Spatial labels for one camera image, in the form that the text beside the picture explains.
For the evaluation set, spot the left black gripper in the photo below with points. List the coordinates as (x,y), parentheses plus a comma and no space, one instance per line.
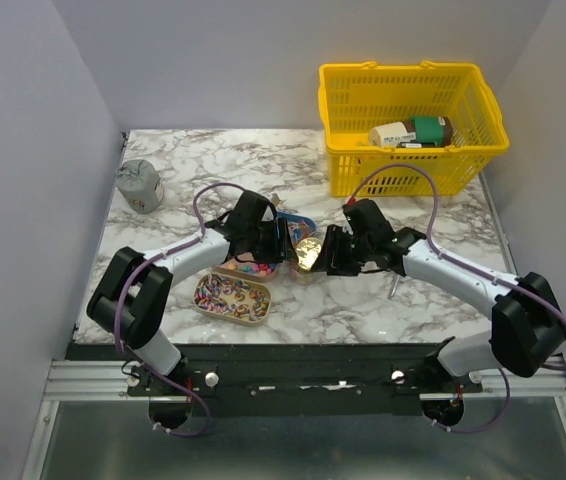
(281,249)

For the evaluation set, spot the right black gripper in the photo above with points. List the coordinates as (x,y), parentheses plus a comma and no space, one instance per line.
(340,267)

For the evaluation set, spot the pink tray star candies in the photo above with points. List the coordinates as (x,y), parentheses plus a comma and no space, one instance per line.
(247,270)

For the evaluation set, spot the blue tray clear lollipops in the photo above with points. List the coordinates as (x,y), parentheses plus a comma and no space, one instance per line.
(300,227)

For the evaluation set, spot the silver metal scoop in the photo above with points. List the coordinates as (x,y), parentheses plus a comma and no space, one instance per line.
(393,287)

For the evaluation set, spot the clear glass jar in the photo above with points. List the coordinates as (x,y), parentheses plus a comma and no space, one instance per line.
(301,275)

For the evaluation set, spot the beige tray rainbow lollipops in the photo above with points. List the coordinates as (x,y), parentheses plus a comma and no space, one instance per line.
(232,299)

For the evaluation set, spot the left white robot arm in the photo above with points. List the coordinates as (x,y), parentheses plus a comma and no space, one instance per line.
(130,298)

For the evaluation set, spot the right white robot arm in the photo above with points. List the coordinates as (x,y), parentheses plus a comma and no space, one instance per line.
(525,329)

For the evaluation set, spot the green brown bottle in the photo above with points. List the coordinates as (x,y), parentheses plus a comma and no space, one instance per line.
(415,132)

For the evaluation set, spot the yellow plastic basket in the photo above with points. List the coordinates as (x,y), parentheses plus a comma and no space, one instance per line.
(354,98)

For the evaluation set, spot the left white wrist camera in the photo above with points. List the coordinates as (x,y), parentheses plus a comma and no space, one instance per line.
(271,211)

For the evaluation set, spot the grey drawstring pouch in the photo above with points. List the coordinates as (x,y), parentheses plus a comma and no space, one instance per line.
(141,185)

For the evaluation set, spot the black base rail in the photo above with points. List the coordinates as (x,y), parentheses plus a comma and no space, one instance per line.
(312,380)

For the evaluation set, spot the aluminium frame rail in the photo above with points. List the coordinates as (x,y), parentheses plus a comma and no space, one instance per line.
(83,381)

